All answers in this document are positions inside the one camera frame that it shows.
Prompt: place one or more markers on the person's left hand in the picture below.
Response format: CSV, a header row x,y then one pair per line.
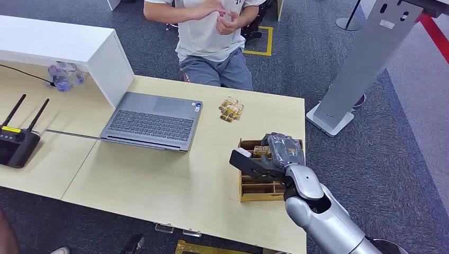
x,y
228,24

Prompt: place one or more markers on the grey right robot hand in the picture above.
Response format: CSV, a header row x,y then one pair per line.
x,y
285,150

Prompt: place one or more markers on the person's right hand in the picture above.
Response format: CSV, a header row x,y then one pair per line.
x,y
209,8

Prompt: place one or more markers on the person's left forearm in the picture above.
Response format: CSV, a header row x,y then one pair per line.
x,y
247,14

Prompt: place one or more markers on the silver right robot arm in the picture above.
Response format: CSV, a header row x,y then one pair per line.
x,y
324,217

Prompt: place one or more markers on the person's right forearm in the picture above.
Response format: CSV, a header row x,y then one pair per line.
x,y
168,12

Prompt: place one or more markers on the person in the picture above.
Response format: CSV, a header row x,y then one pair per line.
x,y
207,42

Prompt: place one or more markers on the wooden card holder box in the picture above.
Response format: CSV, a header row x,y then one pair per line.
x,y
258,191

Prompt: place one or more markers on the black office chair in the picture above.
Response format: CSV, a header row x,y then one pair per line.
x,y
255,28

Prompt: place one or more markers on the pile of gold snack packets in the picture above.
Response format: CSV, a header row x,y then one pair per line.
x,y
231,110

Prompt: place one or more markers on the grey kiosk stand with white base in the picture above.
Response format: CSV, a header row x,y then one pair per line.
x,y
364,59

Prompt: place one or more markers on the stanchion pole with round base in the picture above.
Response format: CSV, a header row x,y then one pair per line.
x,y
349,21

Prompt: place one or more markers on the grey open laptop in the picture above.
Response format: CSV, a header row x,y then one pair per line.
x,y
154,121

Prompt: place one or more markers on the clear plastic water bottle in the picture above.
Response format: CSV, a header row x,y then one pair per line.
x,y
59,79
76,74

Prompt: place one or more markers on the white desk shelf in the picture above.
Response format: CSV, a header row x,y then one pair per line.
x,y
63,45

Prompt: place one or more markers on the black object under desk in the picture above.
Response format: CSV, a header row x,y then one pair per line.
x,y
133,244

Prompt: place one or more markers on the red barrier strip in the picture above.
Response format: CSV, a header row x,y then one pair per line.
x,y
435,35

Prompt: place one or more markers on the black remote controller with antennas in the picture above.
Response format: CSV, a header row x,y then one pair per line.
x,y
15,145

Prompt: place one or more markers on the black wrist camera with pale box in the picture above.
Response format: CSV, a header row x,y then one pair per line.
x,y
249,166

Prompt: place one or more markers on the clear acrylic desk bracket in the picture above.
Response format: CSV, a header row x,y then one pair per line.
x,y
164,228
192,233

